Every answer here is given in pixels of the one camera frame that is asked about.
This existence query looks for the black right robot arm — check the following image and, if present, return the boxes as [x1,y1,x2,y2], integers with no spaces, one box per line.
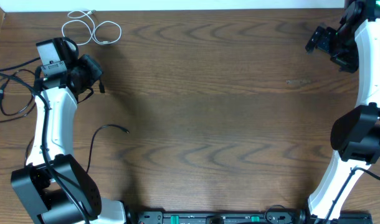
[293,0,380,223]

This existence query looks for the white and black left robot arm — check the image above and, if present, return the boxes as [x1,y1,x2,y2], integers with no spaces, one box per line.
[11,37,127,223]

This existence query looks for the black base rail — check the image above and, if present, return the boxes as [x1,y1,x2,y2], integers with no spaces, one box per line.
[126,207,373,224]

